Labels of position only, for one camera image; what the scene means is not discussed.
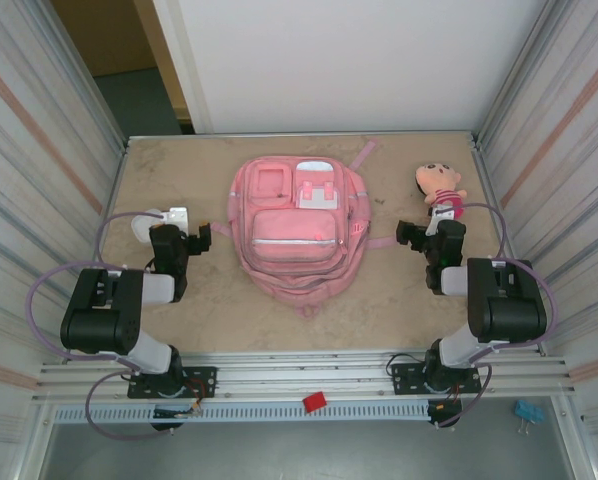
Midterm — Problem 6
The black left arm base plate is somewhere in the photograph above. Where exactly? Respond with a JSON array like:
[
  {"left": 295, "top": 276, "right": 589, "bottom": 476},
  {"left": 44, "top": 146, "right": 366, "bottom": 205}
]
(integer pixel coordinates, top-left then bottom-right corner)
[{"left": 127, "top": 366, "right": 218, "bottom": 400}]

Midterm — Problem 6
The aluminium frame post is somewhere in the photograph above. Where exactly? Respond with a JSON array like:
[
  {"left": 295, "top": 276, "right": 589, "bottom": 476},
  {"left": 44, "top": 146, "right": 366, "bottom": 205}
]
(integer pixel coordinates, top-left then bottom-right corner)
[
  {"left": 470, "top": 0, "right": 573, "bottom": 151},
  {"left": 31, "top": 0, "right": 131, "bottom": 156}
]

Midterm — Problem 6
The white square container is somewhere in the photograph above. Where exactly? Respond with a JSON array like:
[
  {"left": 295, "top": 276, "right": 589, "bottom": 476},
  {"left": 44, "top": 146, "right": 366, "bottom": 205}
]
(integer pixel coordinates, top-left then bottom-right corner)
[{"left": 131, "top": 208, "right": 169, "bottom": 245}]

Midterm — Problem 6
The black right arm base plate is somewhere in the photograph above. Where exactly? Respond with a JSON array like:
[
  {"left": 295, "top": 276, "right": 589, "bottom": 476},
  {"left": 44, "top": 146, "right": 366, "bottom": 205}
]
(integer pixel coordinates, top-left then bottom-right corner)
[{"left": 391, "top": 362, "right": 482, "bottom": 396}]

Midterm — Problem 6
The slotted grey cable duct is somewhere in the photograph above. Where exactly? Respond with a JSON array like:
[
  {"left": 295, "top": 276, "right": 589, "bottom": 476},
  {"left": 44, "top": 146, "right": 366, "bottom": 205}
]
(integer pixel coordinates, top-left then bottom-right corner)
[{"left": 52, "top": 402, "right": 430, "bottom": 425}]

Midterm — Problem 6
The white door frame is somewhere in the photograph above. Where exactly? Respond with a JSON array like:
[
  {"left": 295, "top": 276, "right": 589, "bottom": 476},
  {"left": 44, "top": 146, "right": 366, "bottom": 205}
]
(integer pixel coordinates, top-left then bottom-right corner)
[{"left": 153, "top": 0, "right": 213, "bottom": 135}]

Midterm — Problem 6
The pink student backpack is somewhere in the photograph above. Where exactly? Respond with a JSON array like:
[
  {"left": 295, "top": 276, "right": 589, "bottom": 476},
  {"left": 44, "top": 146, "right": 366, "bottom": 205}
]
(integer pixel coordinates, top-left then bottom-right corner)
[{"left": 209, "top": 139, "right": 399, "bottom": 321}]

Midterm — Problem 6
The aluminium table rail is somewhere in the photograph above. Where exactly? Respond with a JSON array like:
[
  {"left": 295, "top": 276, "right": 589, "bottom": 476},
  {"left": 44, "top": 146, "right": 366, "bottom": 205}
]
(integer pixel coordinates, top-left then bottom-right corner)
[{"left": 38, "top": 349, "right": 578, "bottom": 401}]

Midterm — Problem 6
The plush doll in pink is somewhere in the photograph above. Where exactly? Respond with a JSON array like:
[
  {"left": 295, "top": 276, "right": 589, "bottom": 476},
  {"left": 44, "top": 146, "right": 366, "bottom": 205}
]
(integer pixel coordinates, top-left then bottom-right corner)
[{"left": 414, "top": 162, "right": 469, "bottom": 221}]

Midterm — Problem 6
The small red block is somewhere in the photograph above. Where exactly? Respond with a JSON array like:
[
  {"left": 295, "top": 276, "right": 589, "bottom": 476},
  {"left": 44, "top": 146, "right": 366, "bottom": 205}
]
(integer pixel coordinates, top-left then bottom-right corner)
[{"left": 302, "top": 392, "right": 329, "bottom": 415}]

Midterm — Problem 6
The blue binder clip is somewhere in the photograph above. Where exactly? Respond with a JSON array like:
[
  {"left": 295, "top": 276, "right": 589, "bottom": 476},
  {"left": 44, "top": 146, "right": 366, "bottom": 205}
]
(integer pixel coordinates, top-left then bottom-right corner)
[{"left": 514, "top": 398, "right": 543, "bottom": 437}]

